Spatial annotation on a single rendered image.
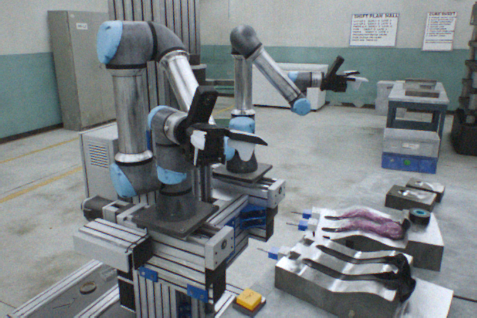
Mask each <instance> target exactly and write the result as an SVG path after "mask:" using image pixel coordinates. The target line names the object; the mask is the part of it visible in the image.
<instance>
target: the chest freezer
mask: <svg viewBox="0 0 477 318"><path fill-rule="evenodd" d="M276 64H277V65H278V67H280V68H281V69H282V70H283V72H284V73H285V74H286V75H287V74H288V73H289V72H291V71H320V72H324V76H325V75H326V73H327V68H328V65H313V64H292V63H276ZM325 94H326V90H324V91H323V92H321V90H320V88H307V99H308V100H309V101H310V103H311V109H313V111H316V109H318V108H320V107H323V105H324V104H325ZM252 104H254V106H257V104H260V105H269V106H286V107H290V105H289V104H288V103H287V102H286V101H285V100H284V97H283V96H282V95H281V94H279V93H278V91H277V90H276V89H275V88H274V87H273V86H272V84H271V83H270V82H269V81H268V80H267V79H266V78H265V77H264V76H263V75H262V74H261V73H260V70H259V69H258V68H257V67H256V66H255V65H253V67H252Z"/></svg>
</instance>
